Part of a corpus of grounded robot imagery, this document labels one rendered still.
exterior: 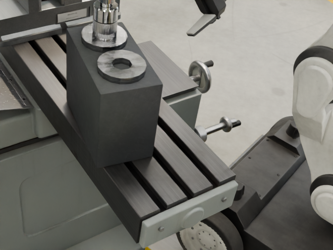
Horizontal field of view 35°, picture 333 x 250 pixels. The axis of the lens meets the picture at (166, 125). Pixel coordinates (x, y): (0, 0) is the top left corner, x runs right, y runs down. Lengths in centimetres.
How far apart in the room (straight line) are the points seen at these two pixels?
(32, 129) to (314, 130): 70
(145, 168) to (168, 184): 6
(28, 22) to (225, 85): 168
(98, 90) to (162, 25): 238
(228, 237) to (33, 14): 75
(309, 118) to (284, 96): 160
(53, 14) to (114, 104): 51
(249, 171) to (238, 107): 121
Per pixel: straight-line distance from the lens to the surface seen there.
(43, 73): 127
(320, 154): 140
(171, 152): 109
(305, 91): 126
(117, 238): 182
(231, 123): 182
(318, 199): 142
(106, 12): 99
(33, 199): 154
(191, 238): 152
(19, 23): 136
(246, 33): 336
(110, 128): 97
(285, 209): 153
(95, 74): 95
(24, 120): 133
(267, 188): 153
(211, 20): 101
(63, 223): 168
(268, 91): 291
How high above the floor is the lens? 167
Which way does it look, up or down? 41 degrees down
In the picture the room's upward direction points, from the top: 9 degrees clockwise
